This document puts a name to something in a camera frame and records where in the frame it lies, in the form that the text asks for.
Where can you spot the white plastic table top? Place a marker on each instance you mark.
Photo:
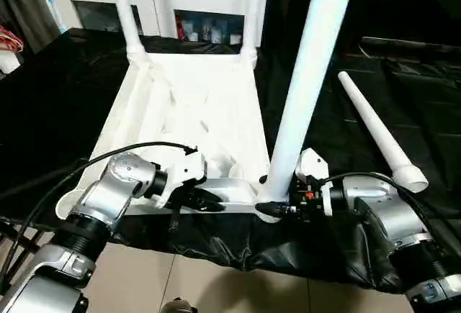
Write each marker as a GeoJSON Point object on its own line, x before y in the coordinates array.
{"type": "Point", "coordinates": [198, 93]}

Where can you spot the white plastic table leg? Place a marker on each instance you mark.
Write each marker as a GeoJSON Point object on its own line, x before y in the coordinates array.
{"type": "Point", "coordinates": [127, 18]}
{"type": "Point", "coordinates": [306, 75]}
{"type": "Point", "coordinates": [254, 14]}
{"type": "Point", "coordinates": [378, 126]}

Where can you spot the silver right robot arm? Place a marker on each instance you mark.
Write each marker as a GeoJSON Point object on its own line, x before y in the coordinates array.
{"type": "Point", "coordinates": [389, 212]}

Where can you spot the black mat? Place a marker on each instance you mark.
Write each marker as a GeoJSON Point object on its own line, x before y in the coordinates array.
{"type": "Point", "coordinates": [234, 237]}

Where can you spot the red bottle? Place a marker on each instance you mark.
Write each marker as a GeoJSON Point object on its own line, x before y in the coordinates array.
{"type": "Point", "coordinates": [179, 28]}

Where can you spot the black metal bar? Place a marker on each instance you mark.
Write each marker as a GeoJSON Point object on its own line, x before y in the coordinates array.
{"type": "Point", "coordinates": [414, 44]}

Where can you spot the grey curtain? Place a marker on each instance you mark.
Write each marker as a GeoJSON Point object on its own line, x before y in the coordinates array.
{"type": "Point", "coordinates": [25, 3]}

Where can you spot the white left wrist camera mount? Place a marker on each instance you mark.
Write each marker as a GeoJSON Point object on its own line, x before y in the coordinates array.
{"type": "Point", "coordinates": [185, 171]}

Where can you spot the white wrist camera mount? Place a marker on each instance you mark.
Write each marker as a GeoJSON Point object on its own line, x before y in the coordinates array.
{"type": "Point", "coordinates": [185, 171]}
{"type": "Point", "coordinates": [311, 163]}

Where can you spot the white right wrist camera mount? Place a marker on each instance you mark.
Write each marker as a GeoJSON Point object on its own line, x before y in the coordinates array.
{"type": "Point", "coordinates": [311, 163]}

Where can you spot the black folding frame bar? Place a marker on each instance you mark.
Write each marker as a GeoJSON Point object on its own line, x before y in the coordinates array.
{"type": "Point", "coordinates": [18, 248]}

